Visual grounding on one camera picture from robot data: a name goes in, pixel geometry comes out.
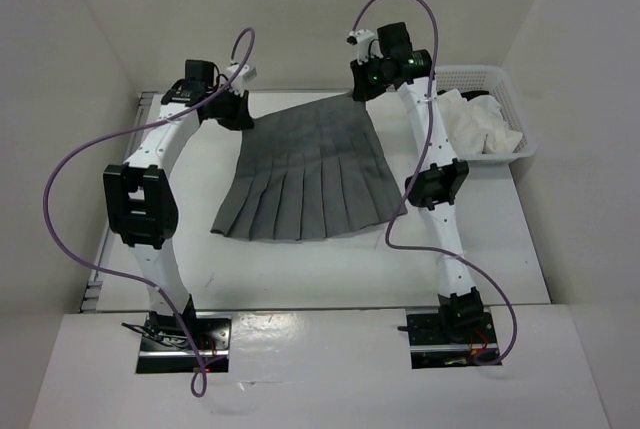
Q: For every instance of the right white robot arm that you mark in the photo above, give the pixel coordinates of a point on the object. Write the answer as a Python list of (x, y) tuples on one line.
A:
[(433, 191)]

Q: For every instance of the white plastic mesh basket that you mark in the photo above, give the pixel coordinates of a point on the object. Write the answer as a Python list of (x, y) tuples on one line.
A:
[(498, 83)]

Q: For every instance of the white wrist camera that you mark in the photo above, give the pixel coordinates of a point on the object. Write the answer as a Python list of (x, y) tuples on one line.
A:
[(363, 41), (246, 74)]

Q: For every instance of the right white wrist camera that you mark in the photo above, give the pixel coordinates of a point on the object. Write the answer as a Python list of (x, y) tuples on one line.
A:
[(363, 41)]

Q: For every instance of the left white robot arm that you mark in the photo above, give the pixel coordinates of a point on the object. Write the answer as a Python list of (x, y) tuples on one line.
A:
[(140, 204)]

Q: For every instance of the black garment in basket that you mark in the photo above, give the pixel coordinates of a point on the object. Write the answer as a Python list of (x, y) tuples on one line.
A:
[(470, 95)]

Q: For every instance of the white crumpled cloth in basket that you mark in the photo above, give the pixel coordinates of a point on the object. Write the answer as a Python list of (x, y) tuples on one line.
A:
[(476, 126)]

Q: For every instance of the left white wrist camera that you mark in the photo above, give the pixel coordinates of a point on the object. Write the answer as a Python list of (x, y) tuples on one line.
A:
[(246, 74)]

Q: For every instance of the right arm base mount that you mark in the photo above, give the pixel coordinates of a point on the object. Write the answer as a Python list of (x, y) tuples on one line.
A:
[(432, 346)]

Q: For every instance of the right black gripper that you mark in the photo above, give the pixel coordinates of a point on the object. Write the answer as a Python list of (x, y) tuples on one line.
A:
[(361, 91)]

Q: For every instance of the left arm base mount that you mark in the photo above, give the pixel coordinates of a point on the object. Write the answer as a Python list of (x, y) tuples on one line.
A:
[(167, 350)]

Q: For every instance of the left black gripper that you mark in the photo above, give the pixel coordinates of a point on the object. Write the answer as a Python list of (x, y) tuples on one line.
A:
[(241, 119)]

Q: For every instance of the grey pleated skirt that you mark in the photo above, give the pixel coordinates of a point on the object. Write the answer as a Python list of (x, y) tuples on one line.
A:
[(309, 172)]

